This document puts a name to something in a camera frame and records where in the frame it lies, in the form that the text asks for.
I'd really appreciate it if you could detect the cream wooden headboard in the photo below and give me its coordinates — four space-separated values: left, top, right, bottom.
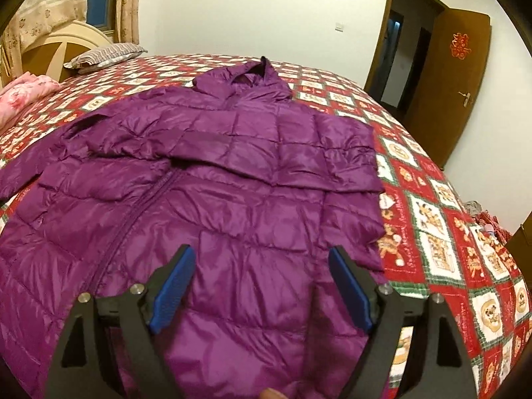
0 21 115 88

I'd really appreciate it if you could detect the striped pillow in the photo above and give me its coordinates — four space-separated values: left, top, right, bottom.
63 43 148 69

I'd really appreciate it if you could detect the pink floral quilt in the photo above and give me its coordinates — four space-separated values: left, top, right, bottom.
0 71 62 129

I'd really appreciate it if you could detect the brown wooden furniture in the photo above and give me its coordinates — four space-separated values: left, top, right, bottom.
505 212 532 292

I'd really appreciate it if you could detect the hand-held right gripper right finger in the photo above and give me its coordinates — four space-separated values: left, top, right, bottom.
328 246 478 399

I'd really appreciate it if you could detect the brown wooden door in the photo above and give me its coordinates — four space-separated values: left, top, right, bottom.
405 8 493 171

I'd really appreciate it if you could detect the red door decoration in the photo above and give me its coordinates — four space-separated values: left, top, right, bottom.
448 33 471 59

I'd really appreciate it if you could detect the red patterned cloth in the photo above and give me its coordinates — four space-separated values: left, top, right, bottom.
476 212 510 244

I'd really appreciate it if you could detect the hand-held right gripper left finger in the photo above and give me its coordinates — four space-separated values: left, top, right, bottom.
46 244 196 399

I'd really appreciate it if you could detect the purple down jacket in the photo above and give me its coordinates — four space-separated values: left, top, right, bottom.
0 56 387 399

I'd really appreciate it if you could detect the red printed bear blanket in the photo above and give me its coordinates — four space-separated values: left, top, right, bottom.
0 53 532 387

